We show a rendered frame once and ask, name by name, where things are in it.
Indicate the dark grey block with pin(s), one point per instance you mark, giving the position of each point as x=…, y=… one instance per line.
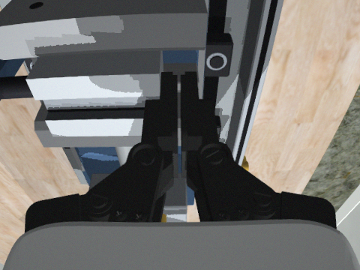
x=96, y=94

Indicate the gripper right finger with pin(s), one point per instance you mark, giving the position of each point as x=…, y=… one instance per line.
x=224, y=190

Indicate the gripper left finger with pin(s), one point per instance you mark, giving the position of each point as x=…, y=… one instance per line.
x=130, y=193

